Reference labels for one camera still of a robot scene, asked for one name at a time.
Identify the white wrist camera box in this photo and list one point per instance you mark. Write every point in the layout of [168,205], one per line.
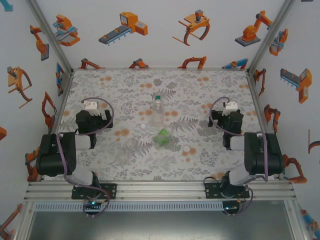
[90,106]
[230,107]

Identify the floral patterned tablecloth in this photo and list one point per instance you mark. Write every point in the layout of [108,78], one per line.
[112,85]

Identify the clear unlabelled plastic bottle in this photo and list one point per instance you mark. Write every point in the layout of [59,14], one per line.
[130,151]

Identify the blue-topped white bottle cap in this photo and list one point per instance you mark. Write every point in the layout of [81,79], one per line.
[143,126]

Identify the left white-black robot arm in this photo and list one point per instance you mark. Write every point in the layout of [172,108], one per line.
[55,155]

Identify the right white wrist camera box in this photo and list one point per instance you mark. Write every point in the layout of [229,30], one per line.
[230,107]

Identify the aluminium table side rail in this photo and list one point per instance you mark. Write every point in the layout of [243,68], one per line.
[62,100]
[257,100]

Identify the thin aluminium table rail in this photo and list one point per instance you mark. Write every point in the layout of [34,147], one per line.
[160,68]

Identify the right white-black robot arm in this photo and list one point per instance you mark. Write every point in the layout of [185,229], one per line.
[260,155]

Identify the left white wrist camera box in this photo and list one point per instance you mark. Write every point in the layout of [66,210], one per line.
[90,106]

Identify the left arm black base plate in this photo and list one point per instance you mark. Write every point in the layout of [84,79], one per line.
[110,191]

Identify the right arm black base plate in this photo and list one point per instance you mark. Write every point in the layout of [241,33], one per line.
[211,190]

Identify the aluminium frame rail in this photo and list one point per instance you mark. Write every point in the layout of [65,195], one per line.
[160,191]

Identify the aluminium frame post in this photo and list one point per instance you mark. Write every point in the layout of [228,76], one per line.
[269,37]
[51,37]

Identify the green-labelled clear bottle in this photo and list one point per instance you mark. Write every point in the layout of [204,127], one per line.
[162,136]

